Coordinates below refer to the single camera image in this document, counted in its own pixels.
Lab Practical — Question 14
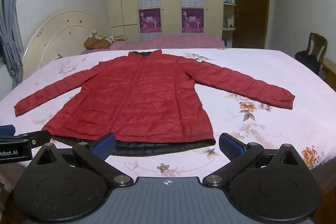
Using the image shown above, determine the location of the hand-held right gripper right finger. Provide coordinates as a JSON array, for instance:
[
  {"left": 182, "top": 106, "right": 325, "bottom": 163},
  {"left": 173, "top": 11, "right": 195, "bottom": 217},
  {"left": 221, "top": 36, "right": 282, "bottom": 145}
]
[{"left": 202, "top": 132, "right": 309, "bottom": 188}]

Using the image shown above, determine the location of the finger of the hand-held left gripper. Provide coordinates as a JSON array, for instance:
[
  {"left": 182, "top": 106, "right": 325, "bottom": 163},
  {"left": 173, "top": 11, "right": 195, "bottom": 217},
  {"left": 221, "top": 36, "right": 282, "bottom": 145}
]
[
  {"left": 0, "top": 124, "right": 16, "bottom": 137},
  {"left": 0, "top": 130, "right": 52, "bottom": 150}
]

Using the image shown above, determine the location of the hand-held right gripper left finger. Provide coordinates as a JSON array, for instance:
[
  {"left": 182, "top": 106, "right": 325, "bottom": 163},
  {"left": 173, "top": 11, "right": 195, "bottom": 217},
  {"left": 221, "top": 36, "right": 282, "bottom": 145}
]
[{"left": 32, "top": 132, "right": 134, "bottom": 188}]

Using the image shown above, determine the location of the red puffer jacket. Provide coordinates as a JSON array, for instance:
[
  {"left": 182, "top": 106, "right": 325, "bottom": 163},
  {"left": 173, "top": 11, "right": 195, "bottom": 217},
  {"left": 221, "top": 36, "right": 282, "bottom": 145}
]
[{"left": 14, "top": 49, "right": 296, "bottom": 157}]

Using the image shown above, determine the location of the grey curtain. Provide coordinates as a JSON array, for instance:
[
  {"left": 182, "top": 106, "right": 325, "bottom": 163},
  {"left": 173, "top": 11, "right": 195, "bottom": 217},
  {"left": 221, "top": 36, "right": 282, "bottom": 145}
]
[{"left": 0, "top": 0, "right": 27, "bottom": 88}]

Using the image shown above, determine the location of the orange patterned pillow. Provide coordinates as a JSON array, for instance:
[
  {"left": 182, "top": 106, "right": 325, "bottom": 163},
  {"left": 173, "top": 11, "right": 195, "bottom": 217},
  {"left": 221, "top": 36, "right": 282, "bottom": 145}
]
[{"left": 83, "top": 32, "right": 127, "bottom": 49}]

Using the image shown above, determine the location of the cream round headboard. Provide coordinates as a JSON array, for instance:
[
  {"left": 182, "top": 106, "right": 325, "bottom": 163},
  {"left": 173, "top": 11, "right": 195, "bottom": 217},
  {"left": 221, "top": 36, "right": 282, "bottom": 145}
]
[{"left": 22, "top": 10, "right": 111, "bottom": 81}]

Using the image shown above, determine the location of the wooden cabinet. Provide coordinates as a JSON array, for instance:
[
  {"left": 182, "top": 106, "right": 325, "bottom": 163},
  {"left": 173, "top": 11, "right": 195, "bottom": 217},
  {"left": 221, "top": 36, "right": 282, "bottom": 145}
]
[{"left": 320, "top": 57, "right": 336, "bottom": 84}]

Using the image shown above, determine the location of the wooden chair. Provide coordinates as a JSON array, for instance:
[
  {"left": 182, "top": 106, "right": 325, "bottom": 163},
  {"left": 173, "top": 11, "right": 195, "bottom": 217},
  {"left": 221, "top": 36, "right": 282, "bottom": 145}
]
[{"left": 307, "top": 32, "right": 328, "bottom": 63}]

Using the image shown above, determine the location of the brown wooden door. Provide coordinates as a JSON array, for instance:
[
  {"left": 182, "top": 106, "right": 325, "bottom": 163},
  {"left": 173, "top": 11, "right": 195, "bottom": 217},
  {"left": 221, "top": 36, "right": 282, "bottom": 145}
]
[{"left": 233, "top": 0, "right": 271, "bottom": 49}]

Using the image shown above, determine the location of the cream corner shelf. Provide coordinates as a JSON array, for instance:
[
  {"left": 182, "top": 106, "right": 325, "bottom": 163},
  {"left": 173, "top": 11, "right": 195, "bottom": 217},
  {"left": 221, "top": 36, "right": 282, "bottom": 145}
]
[{"left": 222, "top": 0, "right": 237, "bottom": 48}]

